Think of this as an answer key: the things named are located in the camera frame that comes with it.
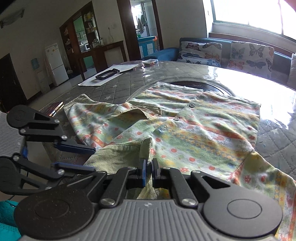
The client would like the blue cabinet in hallway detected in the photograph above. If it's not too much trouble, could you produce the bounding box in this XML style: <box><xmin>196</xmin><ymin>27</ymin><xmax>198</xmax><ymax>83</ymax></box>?
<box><xmin>137</xmin><ymin>36</ymin><xmax>158</xmax><ymax>58</ymax></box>

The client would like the white paper sheet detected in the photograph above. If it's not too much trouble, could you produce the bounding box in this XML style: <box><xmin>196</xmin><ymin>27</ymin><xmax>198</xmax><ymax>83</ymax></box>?
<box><xmin>78</xmin><ymin>64</ymin><xmax>138</xmax><ymax>86</ymax></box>

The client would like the water dispenser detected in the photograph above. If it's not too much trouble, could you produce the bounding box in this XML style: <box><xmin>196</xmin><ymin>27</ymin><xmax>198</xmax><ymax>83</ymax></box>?
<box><xmin>31</xmin><ymin>58</ymin><xmax>50</xmax><ymax>94</ymax></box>

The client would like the clear plastic small box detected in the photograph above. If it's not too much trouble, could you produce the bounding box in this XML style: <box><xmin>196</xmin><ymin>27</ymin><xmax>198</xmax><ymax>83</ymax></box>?
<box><xmin>142</xmin><ymin>59</ymin><xmax>159</xmax><ymax>68</ymax></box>

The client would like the dark wooden side table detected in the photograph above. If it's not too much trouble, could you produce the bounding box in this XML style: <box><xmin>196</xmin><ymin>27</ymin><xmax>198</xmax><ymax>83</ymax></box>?
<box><xmin>76</xmin><ymin>41</ymin><xmax>127</xmax><ymax>78</ymax></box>

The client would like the right butterfly print cushion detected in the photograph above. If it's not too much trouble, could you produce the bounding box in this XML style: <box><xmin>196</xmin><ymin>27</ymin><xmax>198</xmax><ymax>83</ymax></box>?
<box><xmin>227</xmin><ymin>41</ymin><xmax>274</xmax><ymax>79</ymax></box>

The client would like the white refrigerator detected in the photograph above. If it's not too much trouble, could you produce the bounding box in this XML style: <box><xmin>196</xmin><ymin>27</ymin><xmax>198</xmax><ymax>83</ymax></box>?
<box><xmin>45</xmin><ymin>43</ymin><xmax>68</xmax><ymax>86</ymax></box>

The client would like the blue sofa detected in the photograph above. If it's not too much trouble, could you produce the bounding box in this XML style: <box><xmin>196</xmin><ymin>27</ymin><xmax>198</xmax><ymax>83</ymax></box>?
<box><xmin>142</xmin><ymin>38</ymin><xmax>295</xmax><ymax>89</ymax></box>

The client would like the chopsticks pair on table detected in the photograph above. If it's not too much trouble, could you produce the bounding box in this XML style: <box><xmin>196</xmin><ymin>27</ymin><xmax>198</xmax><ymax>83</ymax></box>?
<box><xmin>44</xmin><ymin>101</ymin><xmax>64</xmax><ymax>117</ymax></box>

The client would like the window with frame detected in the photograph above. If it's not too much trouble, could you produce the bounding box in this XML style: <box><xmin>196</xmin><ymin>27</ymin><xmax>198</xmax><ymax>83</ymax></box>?
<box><xmin>203</xmin><ymin>0</ymin><xmax>295</xmax><ymax>42</ymax></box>

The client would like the black rectangular frame tool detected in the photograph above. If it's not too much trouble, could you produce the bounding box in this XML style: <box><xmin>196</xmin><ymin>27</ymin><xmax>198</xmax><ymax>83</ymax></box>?
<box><xmin>95</xmin><ymin>68</ymin><xmax>120</xmax><ymax>80</ymax></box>

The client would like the grey plain pillow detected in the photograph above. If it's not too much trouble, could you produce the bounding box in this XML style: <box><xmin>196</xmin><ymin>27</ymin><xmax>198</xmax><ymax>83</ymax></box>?
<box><xmin>287</xmin><ymin>54</ymin><xmax>296</xmax><ymax>89</ymax></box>

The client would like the butterfly print cushion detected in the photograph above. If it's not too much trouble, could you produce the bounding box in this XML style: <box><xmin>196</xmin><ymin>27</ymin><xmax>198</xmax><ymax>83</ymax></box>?
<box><xmin>227</xmin><ymin>41</ymin><xmax>274</xmax><ymax>79</ymax></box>
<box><xmin>177</xmin><ymin>41</ymin><xmax>222</xmax><ymax>67</ymax></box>

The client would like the green floral children's shirt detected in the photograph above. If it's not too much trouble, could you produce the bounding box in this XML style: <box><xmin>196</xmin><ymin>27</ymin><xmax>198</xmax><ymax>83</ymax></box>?
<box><xmin>64</xmin><ymin>82</ymin><xmax>295</xmax><ymax>240</ymax></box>

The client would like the dark wooden display cabinet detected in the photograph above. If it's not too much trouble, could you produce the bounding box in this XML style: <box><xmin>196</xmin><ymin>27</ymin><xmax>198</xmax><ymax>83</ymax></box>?
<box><xmin>60</xmin><ymin>1</ymin><xmax>100</xmax><ymax>74</ymax></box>

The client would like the left butterfly print cushion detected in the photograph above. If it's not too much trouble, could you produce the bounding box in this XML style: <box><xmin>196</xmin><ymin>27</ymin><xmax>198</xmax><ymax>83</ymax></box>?
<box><xmin>177</xmin><ymin>41</ymin><xmax>222</xmax><ymax>67</ymax></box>

